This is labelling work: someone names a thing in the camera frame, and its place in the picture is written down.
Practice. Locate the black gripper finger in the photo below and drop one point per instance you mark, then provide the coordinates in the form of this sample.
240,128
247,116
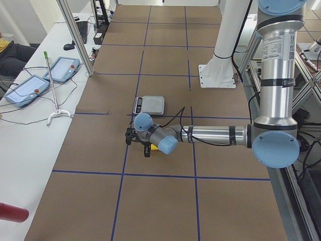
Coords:
147,151

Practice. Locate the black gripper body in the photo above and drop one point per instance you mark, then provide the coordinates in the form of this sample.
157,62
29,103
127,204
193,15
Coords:
144,143

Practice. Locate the yellow mango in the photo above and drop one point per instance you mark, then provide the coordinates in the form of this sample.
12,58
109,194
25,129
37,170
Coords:
153,147

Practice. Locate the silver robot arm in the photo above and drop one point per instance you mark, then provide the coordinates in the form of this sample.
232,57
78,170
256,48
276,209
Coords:
271,136

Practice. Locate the silver digital kitchen scale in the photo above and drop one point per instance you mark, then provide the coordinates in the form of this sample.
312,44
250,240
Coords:
153,105

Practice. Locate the green-tipped reacher grabber stick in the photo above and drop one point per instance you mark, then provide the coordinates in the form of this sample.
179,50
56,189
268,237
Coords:
58,112

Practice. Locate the far blue teach pendant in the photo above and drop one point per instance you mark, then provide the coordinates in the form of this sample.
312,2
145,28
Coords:
63,69

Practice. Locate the blue teach pendant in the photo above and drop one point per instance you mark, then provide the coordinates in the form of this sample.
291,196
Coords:
63,69
27,91

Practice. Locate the small black box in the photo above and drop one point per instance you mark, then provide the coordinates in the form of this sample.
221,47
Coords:
98,38

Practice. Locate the black computer mouse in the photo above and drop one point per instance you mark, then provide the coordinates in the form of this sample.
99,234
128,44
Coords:
68,47

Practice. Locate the near blue teach pendant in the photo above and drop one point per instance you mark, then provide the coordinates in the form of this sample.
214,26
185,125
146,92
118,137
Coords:
27,91

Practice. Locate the black computer keyboard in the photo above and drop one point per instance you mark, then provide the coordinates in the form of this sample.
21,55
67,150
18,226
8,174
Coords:
83,30

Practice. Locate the red cylinder bottle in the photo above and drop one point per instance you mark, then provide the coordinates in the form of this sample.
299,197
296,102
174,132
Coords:
13,213

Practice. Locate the seated person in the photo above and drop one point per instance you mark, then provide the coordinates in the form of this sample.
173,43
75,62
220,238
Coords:
14,57

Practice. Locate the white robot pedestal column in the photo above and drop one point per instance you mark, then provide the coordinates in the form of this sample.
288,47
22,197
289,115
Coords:
218,72

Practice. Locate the aluminium frame post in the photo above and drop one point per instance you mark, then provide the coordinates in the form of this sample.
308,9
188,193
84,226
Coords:
71,24

